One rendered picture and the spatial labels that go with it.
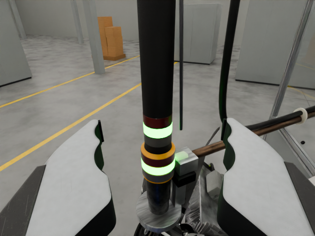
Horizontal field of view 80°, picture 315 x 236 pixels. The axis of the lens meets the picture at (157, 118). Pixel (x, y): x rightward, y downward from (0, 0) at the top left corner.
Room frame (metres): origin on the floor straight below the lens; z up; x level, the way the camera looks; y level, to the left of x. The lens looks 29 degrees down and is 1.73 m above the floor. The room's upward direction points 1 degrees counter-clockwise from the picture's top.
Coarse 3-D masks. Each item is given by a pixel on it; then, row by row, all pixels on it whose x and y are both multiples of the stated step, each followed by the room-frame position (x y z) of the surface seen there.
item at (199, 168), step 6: (216, 132) 0.45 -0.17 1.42; (210, 138) 0.45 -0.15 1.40; (204, 156) 0.51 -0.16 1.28; (198, 162) 0.43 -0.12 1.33; (198, 168) 0.46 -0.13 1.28; (198, 174) 0.47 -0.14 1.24; (186, 186) 0.38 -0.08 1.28; (192, 186) 0.42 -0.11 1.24; (186, 192) 0.39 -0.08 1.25; (192, 192) 0.42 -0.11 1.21; (186, 198) 0.39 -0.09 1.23
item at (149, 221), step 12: (192, 156) 0.20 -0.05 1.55; (180, 168) 0.19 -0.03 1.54; (192, 168) 0.19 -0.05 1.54; (180, 180) 0.18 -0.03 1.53; (192, 180) 0.19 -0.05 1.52; (144, 192) 0.21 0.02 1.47; (180, 192) 0.19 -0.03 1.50; (144, 204) 0.19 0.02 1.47; (180, 204) 0.19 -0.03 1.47; (144, 216) 0.17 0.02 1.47; (156, 216) 0.17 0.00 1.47; (168, 216) 0.17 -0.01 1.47; (156, 228) 0.15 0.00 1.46; (168, 228) 0.16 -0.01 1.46
